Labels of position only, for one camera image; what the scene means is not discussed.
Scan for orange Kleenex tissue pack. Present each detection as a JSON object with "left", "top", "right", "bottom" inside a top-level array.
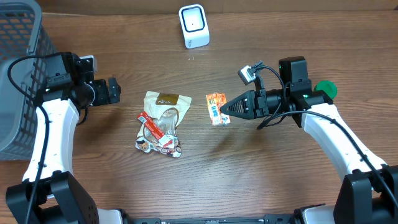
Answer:
[{"left": 206, "top": 93, "right": 231, "bottom": 126}]

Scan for brown snack packets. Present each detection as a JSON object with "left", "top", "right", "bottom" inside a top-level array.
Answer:
[{"left": 136, "top": 91, "right": 192, "bottom": 158}]

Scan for green lidded jar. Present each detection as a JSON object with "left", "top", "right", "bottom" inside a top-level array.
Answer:
[{"left": 314, "top": 80, "right": 338, "bottom": 100}]

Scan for red snack packet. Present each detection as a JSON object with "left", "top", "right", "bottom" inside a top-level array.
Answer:
[{"left": 137, "top": 111, "right": 174, "bottom": 147}]

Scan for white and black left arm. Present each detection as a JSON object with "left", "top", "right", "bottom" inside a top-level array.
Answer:
[{"left": 6, "top": 52, "right": 127, "bottom": 223}]

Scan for white barcode scanner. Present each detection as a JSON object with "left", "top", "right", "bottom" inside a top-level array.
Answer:
[{"left": 178, "top": 4, "right": 210, "bottom": 49}]

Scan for grey plastic mesh basket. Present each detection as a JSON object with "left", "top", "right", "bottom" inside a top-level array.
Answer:
[{"left": 1, "top": 0, "right": 57, "bottom": 161}]

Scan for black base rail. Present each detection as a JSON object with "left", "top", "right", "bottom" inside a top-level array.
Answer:
[{"left": 132, "top": 214, "right": 301, "bottom": 224}]

